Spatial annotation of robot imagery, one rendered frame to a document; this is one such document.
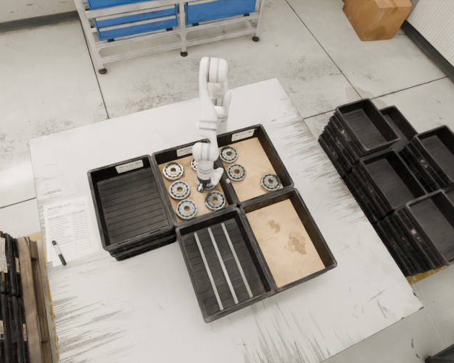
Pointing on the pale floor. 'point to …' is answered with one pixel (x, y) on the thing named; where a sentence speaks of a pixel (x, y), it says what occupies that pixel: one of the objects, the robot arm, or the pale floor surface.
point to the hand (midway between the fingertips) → (205, 186)
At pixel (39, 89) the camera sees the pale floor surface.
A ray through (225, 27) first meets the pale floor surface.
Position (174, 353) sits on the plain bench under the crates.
